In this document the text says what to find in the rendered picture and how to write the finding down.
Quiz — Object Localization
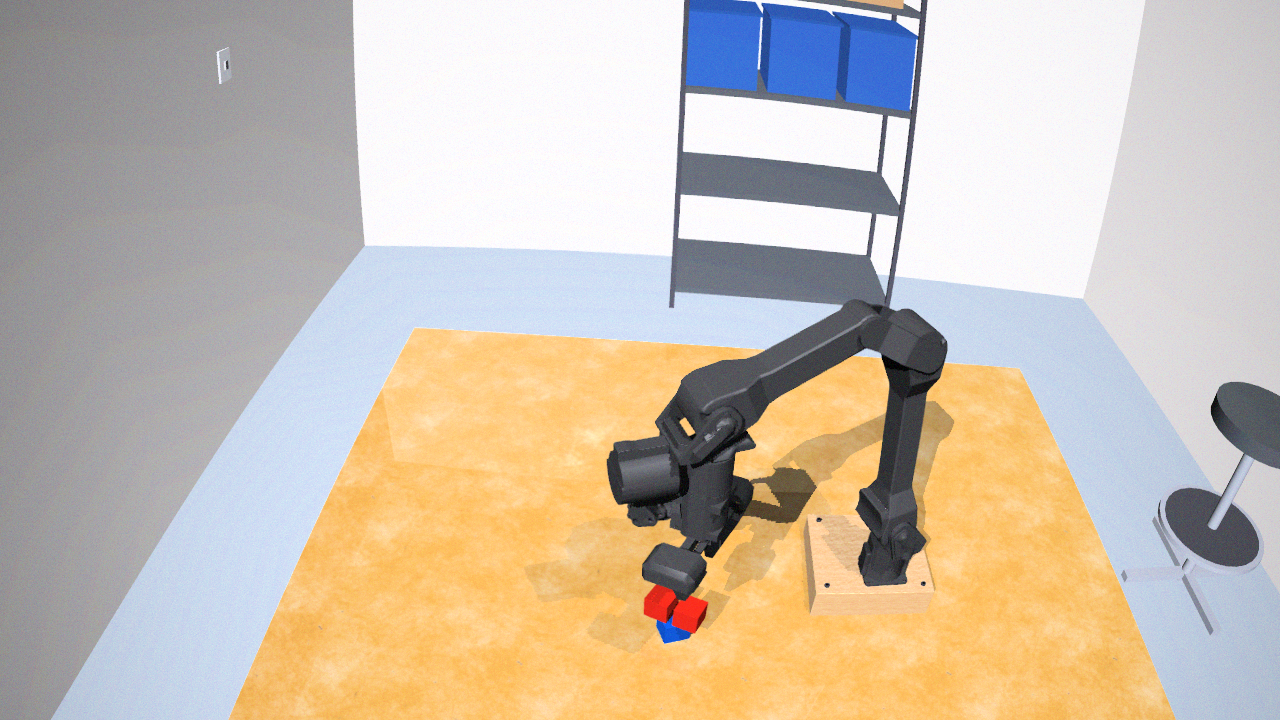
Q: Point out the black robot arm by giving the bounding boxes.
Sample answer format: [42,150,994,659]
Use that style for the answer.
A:
[605,299,948,587]

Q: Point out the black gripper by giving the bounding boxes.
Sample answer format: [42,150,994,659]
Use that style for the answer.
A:
[643,475,754,601]

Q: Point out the blue cube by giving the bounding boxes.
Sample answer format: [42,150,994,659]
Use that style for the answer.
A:
[657,614,690,644]

